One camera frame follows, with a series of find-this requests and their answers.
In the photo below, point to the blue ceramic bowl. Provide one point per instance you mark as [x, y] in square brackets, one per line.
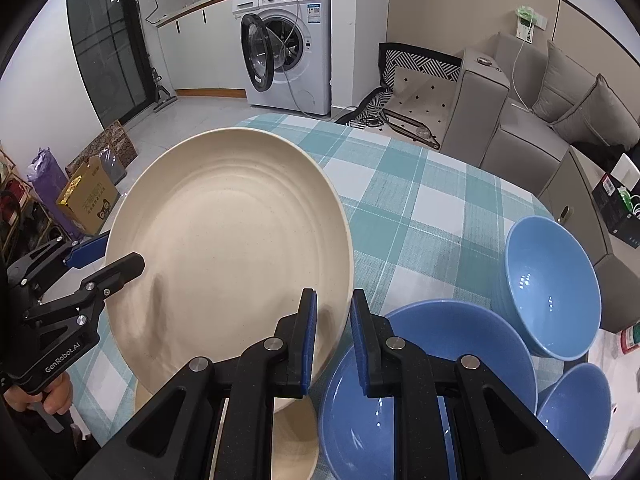
[545, 280]
[450, 327]
[575, 410]

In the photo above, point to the beige round plate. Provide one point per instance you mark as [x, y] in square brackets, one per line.
[295, 440]
[225, 240]

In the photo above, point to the white upright box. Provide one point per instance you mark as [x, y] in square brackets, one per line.
[627, 170]

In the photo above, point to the white washing machine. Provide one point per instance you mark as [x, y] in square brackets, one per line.
[310, 75]

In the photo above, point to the black white patterned mat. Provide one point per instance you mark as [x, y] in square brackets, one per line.
[425, 95]

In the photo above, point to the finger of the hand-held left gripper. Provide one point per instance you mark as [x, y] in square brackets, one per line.
[120, 267]
[87, 252]

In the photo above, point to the teal white checked tablecloth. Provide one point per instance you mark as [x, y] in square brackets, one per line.
[425, 200]

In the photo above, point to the small dark armrest item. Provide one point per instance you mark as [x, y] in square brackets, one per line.
[484, 61]

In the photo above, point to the green wall item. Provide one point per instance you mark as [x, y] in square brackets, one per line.
[525, 11]

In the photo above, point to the dark clothing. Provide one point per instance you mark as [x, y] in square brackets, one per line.
[600, 154]

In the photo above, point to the purple plastic bag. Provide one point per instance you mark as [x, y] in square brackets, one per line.
[42, 170]

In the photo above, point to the white wall power strip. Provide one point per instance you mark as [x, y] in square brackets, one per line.
[532, 30]

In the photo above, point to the grey side cabinet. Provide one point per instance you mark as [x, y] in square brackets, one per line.
[585, 240]

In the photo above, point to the white kitchen counter cabinet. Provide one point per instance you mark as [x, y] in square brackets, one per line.
[200, 50]

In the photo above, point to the white marble side table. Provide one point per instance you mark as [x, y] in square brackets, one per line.
[625, 400]

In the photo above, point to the dark glass door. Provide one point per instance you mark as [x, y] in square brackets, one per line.
[105, 50]

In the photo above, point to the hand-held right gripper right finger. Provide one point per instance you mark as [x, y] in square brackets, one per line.
[358, 347]

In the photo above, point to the grey stick vacuum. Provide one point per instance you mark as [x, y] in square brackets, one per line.
[162, 97]

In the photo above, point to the clear plastic water bottle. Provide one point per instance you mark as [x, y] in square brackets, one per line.
[631, 337]

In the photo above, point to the grey sofa cushion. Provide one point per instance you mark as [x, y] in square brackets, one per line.
[595, 115]
[565, 85]

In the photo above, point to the black open box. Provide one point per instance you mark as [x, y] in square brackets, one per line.
[620, 225]

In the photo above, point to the grey fabric sofa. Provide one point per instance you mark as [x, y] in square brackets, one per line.
[525, 145]

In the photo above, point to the cluttered storage rack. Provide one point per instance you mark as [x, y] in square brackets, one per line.
[20, 210]

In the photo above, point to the yellow cardboard box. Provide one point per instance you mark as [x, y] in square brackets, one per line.
[87, 200]

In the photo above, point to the person's left hand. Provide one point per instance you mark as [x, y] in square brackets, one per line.
[60, 395]

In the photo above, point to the brown patterned flat box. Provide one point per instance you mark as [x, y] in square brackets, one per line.
[117, 140]

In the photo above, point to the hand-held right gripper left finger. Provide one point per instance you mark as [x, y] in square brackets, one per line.
[307, 345]

